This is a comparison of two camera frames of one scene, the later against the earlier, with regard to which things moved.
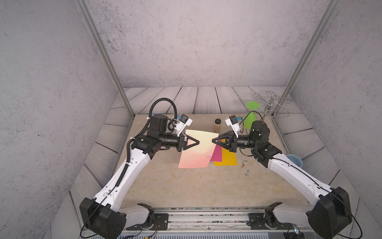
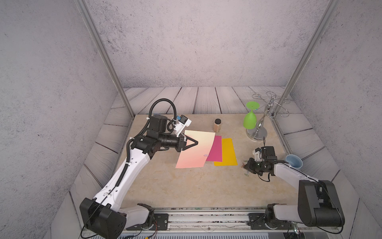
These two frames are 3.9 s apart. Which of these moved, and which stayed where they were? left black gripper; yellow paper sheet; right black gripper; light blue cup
Moved: right black gripper
Stayed: yellow paper sheet; left black gripper; light blue cup
